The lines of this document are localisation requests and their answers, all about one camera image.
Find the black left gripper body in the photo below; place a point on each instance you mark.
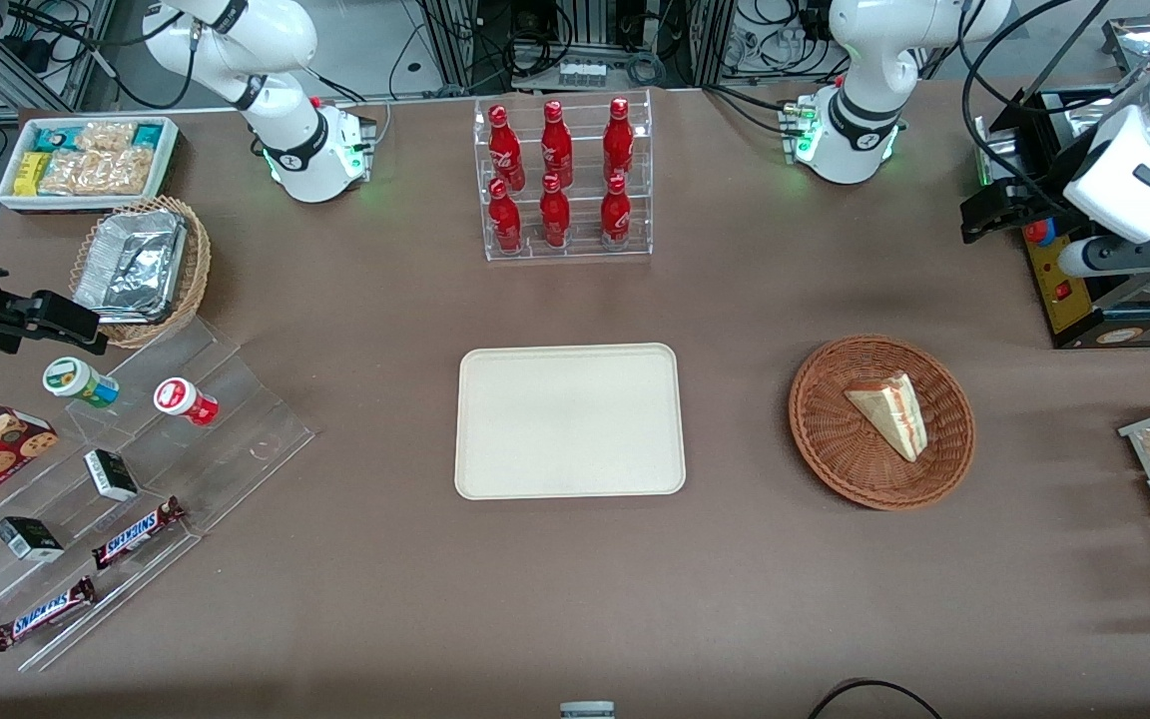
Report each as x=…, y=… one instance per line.
x=1037, y=199

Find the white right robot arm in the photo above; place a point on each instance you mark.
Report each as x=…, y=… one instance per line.
x=281, y=130

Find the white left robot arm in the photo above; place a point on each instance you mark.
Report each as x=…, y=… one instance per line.
x=864, y=50

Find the light tan wicker basket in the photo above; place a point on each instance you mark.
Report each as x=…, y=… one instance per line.
x=198, y=260

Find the wrapped triangle sandwich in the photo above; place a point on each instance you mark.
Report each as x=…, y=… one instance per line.
x=894, y=414

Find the round brown wicker basket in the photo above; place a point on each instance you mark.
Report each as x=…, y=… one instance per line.
x=835, y=439

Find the beige rectangular tray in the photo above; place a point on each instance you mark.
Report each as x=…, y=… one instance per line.
x=570, y=421

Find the green lid yogurt cup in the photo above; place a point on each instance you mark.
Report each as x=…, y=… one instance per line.
x=76, y=379

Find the silver foil packets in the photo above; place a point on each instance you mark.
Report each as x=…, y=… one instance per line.
x=131, y=265

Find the black and yellow machine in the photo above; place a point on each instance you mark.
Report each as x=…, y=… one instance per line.
x=1059, y=290

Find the white plastic snack bin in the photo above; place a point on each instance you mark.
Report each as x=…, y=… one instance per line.
x=11, y=200

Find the red lid yogurt cup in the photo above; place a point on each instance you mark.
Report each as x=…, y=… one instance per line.
x=181, y=399

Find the yellow snack packet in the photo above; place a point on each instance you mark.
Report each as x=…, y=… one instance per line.
x=32, y=173

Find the clear cracker bag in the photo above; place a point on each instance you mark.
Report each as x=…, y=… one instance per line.
x=106, y=137
x=96, y=173

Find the small black box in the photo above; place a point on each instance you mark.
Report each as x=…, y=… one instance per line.
x=28, y=539
x=111, y=475

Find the teal snack packet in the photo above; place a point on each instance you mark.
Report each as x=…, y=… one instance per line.
x=148, y=135
x=56, y=138

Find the clear acrylic tiered stand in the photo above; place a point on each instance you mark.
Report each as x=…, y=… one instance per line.
x=226, y=439

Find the Snickers chocolate bar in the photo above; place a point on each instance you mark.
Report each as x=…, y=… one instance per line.
x=139, y=532
x=43, y=613

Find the red cola bottle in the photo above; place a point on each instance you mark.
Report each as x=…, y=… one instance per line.
x=619, y=140
x=555, y=215
x=505, y=220
x=616, y=212
x=556, y=145
x=505, y=150

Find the clear acrylic bottle rack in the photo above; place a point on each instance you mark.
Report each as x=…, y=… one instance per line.
x=565, y=250

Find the white power strip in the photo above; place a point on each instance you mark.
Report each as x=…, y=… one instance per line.
x=582, y=74

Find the small grey device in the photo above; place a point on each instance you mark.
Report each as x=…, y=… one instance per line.
x=587, y=711

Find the aluminium frame rack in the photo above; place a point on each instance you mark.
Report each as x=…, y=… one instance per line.
x=585, y=25

